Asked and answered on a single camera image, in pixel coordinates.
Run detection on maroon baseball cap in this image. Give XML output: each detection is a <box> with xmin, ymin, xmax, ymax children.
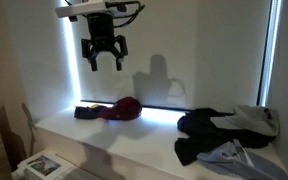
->
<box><xmin>98</xmin><ymin>97</ymin><xmax>142</xmax><ymax>120</ymax></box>

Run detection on blue-grey denim cap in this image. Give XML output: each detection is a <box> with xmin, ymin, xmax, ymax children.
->
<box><xmin>197</xmin><ymin>140</ymin><xmax>288</xmax><ymax>180</ymax></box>

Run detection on white roller blind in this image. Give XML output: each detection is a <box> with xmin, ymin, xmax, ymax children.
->
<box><xmin>78</xmin><ymin>0</ymin><xmax>271</xmax><ymax>111</ymax></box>

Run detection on navy cap with yellow brim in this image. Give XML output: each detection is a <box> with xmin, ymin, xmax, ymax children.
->
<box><xmin>74</xmin><ymin>104</ymin><xmax>106</xmax><ymax>120</ymax></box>

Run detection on picture book on radiator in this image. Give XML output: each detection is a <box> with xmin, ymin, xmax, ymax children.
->
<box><xmin>18</xmin><ymin>151</ymin><xmax>73</xmax><ymax>180</ymax></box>

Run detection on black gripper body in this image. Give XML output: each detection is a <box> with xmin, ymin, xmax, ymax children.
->
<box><xmin>81</xmin><ymin>13</ymin><xmax>128</xmax><ymax>59</ymax></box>

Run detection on light grey cap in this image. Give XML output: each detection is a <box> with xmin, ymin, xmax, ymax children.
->
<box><xmin>225</xmin><ymin>104</ymin><xmax>281</xmax><ymax>138</ymax></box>

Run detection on black cap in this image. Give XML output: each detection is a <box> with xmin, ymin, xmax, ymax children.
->
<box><xmin>174</xmin><ymin>108</ymin><xmax>275</xmax><ymax>166</ymax></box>

